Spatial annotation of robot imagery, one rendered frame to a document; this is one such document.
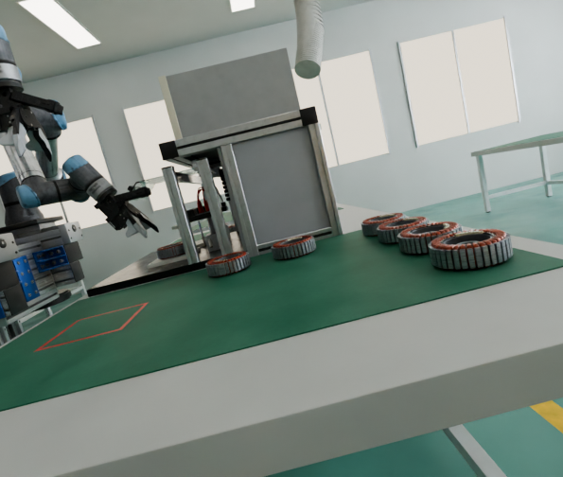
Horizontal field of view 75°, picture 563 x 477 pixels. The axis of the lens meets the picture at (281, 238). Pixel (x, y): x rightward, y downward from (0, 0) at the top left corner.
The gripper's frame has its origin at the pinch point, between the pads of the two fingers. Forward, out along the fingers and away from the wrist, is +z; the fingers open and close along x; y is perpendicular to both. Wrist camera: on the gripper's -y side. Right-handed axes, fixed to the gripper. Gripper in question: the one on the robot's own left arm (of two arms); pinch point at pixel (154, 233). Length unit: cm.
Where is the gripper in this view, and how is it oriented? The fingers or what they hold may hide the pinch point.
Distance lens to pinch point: 131.5
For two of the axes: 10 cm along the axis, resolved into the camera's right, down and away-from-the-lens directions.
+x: 0.6, 1.4, -9.9
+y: -7.2, 6.9, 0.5
